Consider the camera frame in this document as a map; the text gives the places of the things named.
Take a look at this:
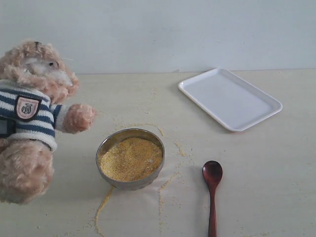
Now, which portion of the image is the teddy bear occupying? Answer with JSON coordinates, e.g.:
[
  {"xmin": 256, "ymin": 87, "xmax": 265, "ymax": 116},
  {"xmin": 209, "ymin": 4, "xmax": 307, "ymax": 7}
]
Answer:
[{"xmin": 0, "ymin": 40, "xmax": 96, "ymax": 204}]

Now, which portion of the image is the dark red wooden spoon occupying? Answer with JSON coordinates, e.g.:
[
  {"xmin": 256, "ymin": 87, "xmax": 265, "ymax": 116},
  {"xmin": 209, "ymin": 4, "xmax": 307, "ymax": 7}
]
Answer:
[{"xmin": 202, "ymin": 160, "xmax": 223, "ymax": 237}]

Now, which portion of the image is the steel bowl of millet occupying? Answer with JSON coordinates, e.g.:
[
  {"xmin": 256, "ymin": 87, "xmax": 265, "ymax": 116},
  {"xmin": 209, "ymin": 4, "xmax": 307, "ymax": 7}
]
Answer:
[{"xmin": 96, "ymin": 128, "xmax": 165, "ymax": 191}]

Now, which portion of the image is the white rectangular plastic tray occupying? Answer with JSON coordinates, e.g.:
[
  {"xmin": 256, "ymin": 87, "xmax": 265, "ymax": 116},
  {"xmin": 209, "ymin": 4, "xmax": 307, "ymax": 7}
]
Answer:
[{"xmin": 178, "ymin": 68, "xmax": 283, "ymax": 132}]

